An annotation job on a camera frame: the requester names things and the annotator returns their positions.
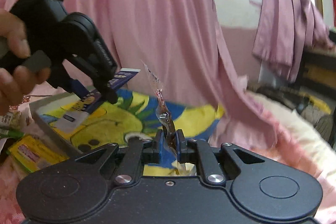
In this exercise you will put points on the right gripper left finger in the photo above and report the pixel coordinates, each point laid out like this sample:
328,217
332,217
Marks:
138,153

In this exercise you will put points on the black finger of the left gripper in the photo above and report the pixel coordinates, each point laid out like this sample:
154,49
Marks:
100,69

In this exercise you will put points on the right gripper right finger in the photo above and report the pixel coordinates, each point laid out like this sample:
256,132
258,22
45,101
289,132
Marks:
200,154

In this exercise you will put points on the purple white sachet packet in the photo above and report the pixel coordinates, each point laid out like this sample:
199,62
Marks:
90,101

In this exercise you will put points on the clear dark candy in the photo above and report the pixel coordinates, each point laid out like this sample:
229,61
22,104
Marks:
162,113

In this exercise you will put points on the nut bar clear wrapper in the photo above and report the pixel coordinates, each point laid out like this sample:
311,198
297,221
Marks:
11,120

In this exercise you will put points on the yellow green candy bar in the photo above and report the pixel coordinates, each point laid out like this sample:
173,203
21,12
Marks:
31,154

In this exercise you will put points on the green sausage stick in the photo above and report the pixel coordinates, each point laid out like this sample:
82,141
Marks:
6,132

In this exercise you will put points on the person's left hand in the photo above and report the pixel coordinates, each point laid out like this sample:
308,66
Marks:
16,79

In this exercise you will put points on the grey tray with cartoon towel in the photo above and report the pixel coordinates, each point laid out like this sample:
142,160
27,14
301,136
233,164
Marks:
133,116

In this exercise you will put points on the pink floral bedspread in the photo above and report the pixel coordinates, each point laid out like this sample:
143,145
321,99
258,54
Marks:
298,145

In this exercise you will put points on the pink curtain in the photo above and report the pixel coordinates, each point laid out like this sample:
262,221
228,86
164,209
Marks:
180,41

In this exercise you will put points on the patterned brown bag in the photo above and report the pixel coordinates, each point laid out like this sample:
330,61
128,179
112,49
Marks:
312,109

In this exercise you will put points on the dark wooden desk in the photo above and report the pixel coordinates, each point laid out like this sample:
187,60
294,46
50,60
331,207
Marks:
317,71

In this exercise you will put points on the purple window curtain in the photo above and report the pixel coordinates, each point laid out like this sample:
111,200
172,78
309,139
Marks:
285,28

